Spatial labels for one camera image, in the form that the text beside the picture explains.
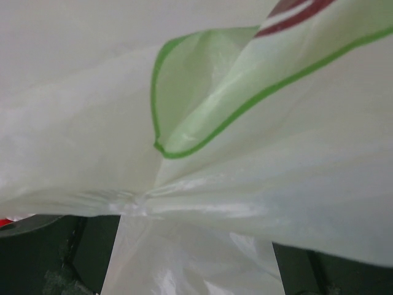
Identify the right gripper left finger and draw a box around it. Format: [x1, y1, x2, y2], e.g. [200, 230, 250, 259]
[1, 215, 120, 294]

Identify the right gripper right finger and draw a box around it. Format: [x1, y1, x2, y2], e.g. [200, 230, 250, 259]
[273, 243, 392, 295]

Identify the pale green plastic bag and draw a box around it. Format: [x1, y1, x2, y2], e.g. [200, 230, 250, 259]
[1, 1, 392, 294]

